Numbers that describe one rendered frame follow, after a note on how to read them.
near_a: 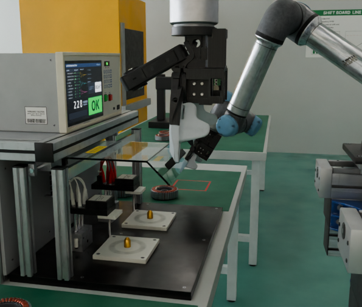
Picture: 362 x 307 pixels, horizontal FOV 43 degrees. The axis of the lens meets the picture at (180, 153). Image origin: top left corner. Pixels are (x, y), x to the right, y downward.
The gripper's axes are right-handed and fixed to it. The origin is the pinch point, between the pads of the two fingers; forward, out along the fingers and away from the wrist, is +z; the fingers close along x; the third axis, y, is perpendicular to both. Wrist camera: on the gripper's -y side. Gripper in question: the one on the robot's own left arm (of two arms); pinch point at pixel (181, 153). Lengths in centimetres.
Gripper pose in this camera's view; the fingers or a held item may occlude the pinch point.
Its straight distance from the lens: 76.2
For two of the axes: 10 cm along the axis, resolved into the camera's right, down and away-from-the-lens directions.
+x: 1.8, -2.0, 9.6
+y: 9.8, 0.4, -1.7
